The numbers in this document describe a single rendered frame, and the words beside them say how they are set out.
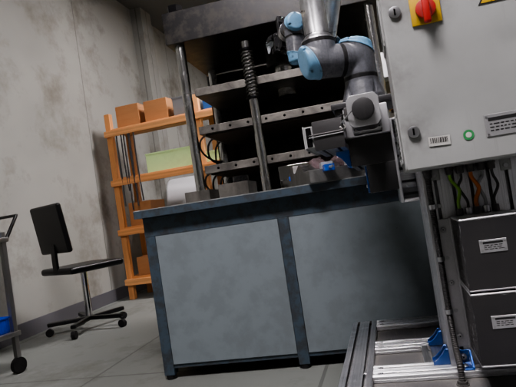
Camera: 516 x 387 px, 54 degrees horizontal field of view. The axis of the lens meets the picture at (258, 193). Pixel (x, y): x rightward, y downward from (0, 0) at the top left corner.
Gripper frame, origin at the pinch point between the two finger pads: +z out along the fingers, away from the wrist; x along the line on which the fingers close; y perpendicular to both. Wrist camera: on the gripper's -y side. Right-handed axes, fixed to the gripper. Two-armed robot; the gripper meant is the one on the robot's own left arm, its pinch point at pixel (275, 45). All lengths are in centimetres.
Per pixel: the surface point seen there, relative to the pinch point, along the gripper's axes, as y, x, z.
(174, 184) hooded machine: 32, -31, 412
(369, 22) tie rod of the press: -33, 67, 45
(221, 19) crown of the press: -42, -15, 75
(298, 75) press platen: -8, 31, 72
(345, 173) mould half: 61, 25, -20
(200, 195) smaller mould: 67, -32, 31
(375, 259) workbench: 98, 38, -18
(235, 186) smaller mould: 63, -16, 19
